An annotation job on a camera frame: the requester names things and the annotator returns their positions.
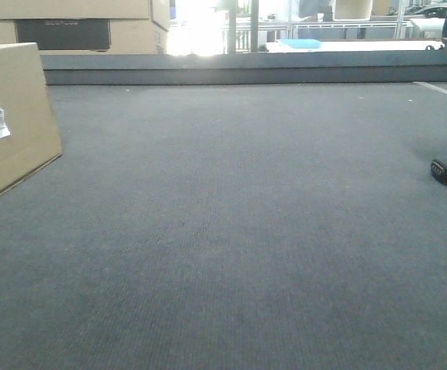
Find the brown cardboard package box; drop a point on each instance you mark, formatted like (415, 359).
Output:
(34, 141)

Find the large cardboard box black print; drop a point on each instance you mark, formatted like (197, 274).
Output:
(127, 37)

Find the top stacked cardboard box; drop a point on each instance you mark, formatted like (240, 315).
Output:
(155, 11)

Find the beige box in background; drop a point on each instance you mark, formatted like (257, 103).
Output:
(352, 10)

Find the light blue flat tray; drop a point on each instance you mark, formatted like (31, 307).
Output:
(300, 43)

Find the white background table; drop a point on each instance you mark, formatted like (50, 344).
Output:
(363, 46)

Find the grey vertical pillar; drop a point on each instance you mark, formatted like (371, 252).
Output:
(254, 25)

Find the dark grey table edge rail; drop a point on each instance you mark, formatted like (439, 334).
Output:
(246, 69)

